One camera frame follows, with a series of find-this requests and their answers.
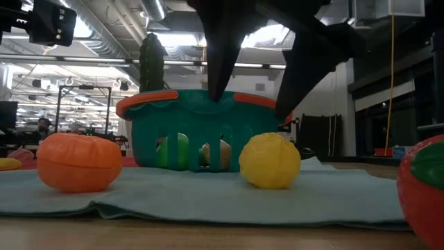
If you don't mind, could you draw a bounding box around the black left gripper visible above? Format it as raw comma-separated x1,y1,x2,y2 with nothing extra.
0,0,31,44

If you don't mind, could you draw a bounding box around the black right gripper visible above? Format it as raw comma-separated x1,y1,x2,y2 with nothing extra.
189,0,367,121

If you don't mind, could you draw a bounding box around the yellow toy lemon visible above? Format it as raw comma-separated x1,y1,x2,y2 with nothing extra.
238,132,302,190

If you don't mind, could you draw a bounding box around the green toy pepper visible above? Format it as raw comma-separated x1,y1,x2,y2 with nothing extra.
155,133,190,170

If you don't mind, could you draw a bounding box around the yellow toy banana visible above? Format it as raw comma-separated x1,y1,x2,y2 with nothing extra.
0,158,24,172

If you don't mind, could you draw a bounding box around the orange toy pumpkin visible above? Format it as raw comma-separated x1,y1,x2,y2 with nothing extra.
36,133,123,194

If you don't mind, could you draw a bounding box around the large red toy strawberry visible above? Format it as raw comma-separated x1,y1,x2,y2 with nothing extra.
397,135,444,250

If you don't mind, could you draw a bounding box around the ceiling light strip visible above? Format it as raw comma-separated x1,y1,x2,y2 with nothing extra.
0,53,289,70

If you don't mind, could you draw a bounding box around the black monitor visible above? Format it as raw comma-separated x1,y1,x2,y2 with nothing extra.
0,100,18,130

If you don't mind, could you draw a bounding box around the black panel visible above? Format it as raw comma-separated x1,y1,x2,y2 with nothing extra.
300,113,343,157

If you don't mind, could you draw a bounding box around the person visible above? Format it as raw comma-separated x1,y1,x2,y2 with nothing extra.
36,117,53,140

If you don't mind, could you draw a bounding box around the light blue cloth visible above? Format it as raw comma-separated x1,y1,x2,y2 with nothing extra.
0,156,412,232

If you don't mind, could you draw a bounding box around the blue and white box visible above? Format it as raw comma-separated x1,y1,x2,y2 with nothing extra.
393,145,416,160

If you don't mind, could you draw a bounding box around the teal basket with orange handles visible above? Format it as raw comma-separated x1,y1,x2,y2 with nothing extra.
116,89,293,174

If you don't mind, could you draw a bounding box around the small silver ceiling duct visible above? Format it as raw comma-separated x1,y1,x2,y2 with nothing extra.
140,0,167,22

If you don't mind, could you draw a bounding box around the yellow cable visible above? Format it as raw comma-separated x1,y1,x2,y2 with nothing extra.
384,0,396,157

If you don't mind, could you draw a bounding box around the black rack frame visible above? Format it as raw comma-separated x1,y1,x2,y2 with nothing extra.
55,85,112,147

